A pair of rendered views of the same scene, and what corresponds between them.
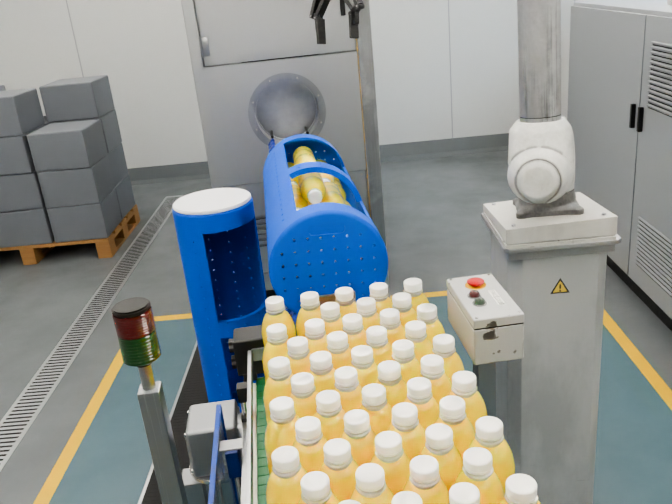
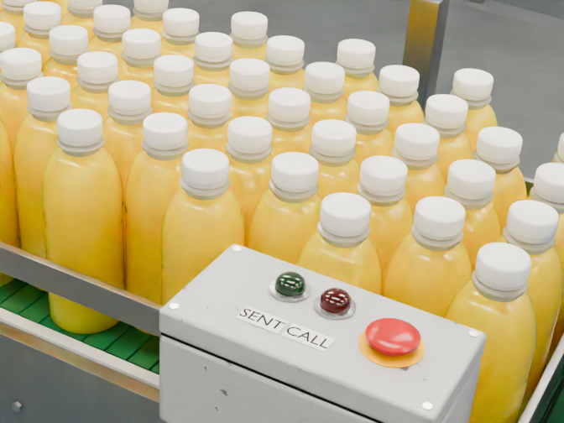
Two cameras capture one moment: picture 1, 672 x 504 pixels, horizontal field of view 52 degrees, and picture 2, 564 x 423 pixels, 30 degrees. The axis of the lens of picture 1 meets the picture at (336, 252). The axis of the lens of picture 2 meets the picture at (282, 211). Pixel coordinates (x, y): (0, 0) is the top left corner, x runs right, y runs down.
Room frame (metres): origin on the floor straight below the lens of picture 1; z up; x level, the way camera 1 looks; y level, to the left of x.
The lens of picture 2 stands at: (1.52, -0.79, 1.53)
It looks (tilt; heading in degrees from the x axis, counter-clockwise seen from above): 31 degrees down; 120
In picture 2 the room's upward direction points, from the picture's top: 4 degrees clockwise
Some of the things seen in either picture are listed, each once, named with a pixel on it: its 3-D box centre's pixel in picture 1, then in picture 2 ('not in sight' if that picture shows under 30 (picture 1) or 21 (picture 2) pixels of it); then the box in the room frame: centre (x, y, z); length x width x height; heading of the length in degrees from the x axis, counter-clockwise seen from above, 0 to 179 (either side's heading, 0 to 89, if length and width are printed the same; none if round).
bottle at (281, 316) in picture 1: (280, 346); not in sight; (1.31, 0.14, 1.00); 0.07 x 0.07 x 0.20
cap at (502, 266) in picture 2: (412, 284); (503, 265); (1.34, -0.16, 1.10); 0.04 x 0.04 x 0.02
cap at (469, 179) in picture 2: (366, 304); (471, 179); (1.26, -0.05, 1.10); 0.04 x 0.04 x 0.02
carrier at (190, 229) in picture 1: (230, 312); not in sight; (2.36, 0.42, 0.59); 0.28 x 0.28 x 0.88
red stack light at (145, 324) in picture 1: (134, 320); not in sight; (1.04, 0.35, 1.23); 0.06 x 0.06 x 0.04
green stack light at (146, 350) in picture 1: (139, 344); not in sight; (1.04, 0.35, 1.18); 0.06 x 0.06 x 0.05
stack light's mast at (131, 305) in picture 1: (140, 347); not in sight; (1.04, 0.35, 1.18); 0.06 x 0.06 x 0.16
